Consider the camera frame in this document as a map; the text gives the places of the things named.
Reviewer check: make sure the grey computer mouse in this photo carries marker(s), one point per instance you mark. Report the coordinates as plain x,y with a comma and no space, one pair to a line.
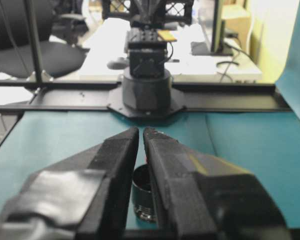
116,63

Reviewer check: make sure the white office desk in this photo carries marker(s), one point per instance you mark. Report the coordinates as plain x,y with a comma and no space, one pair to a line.
202,65

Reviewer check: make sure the black office chair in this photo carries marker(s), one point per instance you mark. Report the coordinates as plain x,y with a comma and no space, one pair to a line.
40,57

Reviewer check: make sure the small yellow-brown board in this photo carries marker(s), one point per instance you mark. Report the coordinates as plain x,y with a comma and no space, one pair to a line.
166,36

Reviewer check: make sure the dark computer monitor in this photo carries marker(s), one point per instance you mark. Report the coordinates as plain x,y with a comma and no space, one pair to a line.
218,25

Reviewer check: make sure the brown cardboard box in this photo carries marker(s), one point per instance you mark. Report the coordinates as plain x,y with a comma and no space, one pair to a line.
237,25

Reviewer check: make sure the black lattice crate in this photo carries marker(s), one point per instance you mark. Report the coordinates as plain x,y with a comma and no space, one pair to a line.
175,12

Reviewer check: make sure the black table frame rail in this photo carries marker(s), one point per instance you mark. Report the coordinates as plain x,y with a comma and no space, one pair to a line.
227,98

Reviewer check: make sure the black vertical frame post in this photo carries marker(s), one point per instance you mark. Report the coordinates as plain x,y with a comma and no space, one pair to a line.
36,37

